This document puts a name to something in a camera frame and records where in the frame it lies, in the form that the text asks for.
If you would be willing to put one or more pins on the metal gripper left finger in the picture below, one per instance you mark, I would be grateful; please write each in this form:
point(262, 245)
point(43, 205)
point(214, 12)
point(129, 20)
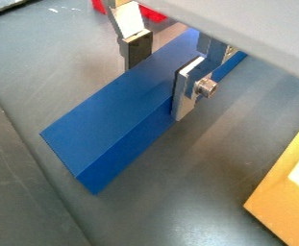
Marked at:
point(133, 36)

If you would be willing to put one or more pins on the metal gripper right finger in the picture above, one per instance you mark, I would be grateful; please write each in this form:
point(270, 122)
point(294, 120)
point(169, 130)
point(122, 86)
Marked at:
point(194, 76)

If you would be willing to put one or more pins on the blue long block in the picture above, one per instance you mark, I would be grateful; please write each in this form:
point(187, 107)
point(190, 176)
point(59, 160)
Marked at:
point(110, 129)

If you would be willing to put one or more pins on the yellow slotted board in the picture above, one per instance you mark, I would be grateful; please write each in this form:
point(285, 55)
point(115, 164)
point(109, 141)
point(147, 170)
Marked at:
point(274, 202)

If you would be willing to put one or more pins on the red branched block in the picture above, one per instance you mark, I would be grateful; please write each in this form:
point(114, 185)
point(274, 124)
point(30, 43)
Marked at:
point(147, 13)

